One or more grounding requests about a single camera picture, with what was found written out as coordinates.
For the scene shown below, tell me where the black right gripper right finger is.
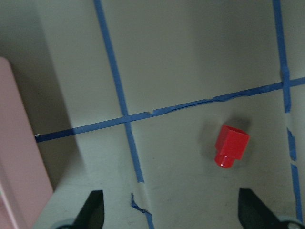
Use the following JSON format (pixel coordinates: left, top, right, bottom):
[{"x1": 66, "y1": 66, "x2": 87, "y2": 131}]
[{"x1": 238, "y1": 187, "x2": 305, "y2": 229}]

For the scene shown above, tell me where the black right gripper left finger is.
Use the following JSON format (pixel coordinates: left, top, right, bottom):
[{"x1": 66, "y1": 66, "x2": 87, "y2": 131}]
[{"x1": 57, "y1": 190, "x2": 105, "y2": 229}]

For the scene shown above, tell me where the red toy block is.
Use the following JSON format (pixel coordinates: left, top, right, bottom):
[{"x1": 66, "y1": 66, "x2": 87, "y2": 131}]
[{"x1": 214, "y1": 125, "x2": 250, "y2": 168}]

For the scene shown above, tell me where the pink plastic box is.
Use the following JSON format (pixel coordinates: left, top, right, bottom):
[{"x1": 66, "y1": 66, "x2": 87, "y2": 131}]
[{"x1": 0, "y1": 57, "x2": 53, "y2": 229}]

